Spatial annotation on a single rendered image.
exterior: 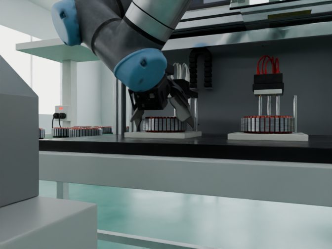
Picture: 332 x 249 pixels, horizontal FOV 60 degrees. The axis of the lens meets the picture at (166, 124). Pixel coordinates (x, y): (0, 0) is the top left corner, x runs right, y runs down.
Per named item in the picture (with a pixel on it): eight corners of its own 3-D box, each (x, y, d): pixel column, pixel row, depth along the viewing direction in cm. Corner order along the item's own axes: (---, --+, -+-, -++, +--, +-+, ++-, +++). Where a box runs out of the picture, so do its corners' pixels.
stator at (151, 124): (179, 132, 65) (179, 116, 65) (135, 132, 69) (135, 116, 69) (192, 131, 75) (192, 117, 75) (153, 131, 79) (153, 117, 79)
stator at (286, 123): (292, 134, 56) (292, 115, 56) (234, 133, 61) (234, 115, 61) (297, 132, 66) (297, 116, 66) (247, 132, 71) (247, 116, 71)
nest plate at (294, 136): (308, 141, 54) (308, 134, 54) (227, 139, 59) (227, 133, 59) (302, 137, 68) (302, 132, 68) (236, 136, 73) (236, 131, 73)
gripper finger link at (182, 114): (188, 138, 65) (159, 110, 64) (194, 124, 70) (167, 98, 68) (197, 132, 64) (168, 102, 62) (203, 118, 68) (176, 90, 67)
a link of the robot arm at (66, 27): (78, 28, 43) (137, 9, 48) (43, -7, 47) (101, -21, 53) (83, 68, 49) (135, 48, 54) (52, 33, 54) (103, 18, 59)
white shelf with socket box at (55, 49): (75, 135, 132) (75, 35, 131) (15, 134, 145) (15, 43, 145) (115, 133, 164) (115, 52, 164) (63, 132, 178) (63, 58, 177)
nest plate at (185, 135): (185, 139, 63) (185, 133, 63) (124, 137, 68) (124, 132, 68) (201, 136, 77) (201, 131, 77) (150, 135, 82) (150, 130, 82)
